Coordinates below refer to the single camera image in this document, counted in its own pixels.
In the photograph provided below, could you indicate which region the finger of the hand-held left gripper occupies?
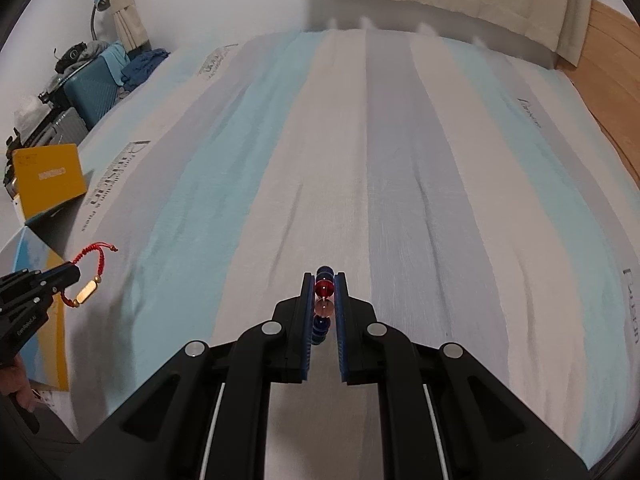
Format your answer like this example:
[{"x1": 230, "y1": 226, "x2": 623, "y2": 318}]
[{"x1": 37, "y1": 265, "x2": 82, "y2": 295}]

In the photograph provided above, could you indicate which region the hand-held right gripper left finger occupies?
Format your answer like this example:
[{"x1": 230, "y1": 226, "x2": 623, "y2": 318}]
[{"x1": 75, "y1": 271, "x2": 317, "y2": 480}]

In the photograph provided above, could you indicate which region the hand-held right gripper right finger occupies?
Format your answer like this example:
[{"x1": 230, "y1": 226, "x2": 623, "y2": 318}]
[{"x1": 334, "y1": 271, "x2": 591, "y2": 480}]

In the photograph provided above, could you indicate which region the red cord bracelet gold tube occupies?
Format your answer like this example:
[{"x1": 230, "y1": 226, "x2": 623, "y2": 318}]
[{"x1": 61, "y1": 242, "x2": 120, "y2": 309}]

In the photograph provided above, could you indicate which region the multicoloured bead bracelet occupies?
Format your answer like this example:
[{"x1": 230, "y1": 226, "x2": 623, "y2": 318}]
[{"x1": 311, "y1": 265, "x2": 335, "y2": 347}]

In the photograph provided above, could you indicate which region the white cardboard box yellow lid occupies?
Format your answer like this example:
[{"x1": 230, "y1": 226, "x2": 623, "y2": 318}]
[{"x1": 0, "y1": 144, "x2": 94, "y2": 396}]

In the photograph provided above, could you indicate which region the person's left hand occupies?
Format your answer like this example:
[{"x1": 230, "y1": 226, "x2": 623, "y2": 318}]
[{"x1": 0, "y1": 360, "x2": 37, "y2": 413}]

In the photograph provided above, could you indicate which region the grey suitcase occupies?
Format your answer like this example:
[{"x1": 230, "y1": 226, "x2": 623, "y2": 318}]
[{"x1": 7, "y1": 107, "x2": 88, "y2": 161}]

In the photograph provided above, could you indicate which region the striped blue grey blanket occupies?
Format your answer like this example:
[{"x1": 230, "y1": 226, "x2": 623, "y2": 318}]
[{"x1": 65, "y1": 27, "x2": 640, "y2": 471}]

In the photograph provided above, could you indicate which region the teal suitcase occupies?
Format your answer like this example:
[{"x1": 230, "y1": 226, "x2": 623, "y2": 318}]
[{"x1": 62, "y1": 52, "x2": 126, "y2": 128}]

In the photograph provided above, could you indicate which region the light teal cloth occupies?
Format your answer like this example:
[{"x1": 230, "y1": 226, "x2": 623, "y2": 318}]
[{"x1": 101, "y1": 44, "x2": 127, "y2": 87}]

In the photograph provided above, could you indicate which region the dark clothes pile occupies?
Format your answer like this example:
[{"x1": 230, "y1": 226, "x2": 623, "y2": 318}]
[{"x1": 54, "y1": 40, "x2": 108, "y2": 73}]

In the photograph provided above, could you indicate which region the dark blue cloth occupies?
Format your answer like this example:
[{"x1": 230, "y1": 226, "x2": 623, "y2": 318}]
[{"x1": 121, "y1": 49, "x2": 171, "y2": 92}]

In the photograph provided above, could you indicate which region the narrow beige curtain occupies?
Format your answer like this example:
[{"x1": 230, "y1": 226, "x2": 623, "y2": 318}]
[{"x1": 97, "y1": 0, "x2": 152, "y2": 53}]

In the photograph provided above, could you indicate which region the blue desk lamp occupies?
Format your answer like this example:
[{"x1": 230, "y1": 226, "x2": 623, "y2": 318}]
[{"x1": 89, "y1": 0, "x2": 112, "y2": 41}]

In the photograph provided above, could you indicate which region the wooden headboard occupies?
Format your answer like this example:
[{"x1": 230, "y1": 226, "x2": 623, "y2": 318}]
[{"x1": 555, "y1": 0, "x2": 640, "y2": 186}]

